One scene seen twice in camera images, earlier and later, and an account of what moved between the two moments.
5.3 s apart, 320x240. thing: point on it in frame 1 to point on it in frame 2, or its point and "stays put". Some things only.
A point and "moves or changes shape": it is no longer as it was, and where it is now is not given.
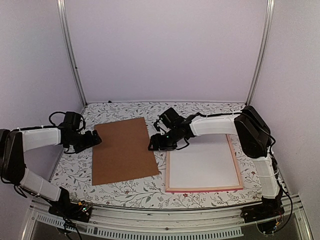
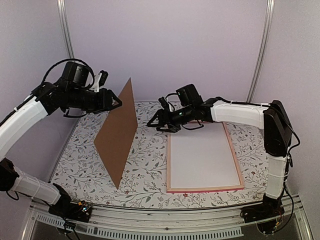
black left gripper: [90, 142] to [105, 103]
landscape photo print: [206, 161] stays put
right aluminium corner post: [263, 51] stays put
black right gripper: [157, 143] to [172, 128]
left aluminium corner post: [61, 7] stays put
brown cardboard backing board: [123, 153] moves or changes shape
